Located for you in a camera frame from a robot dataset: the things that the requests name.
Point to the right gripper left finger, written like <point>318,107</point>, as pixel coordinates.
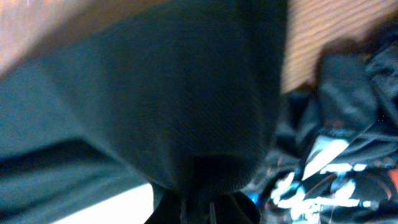
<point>167,207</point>

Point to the black patterned printed shirt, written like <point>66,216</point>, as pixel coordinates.
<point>335,155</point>

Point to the plain black t-shirt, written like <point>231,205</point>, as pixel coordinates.
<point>184,95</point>

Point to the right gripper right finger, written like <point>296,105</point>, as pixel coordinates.
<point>234,208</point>

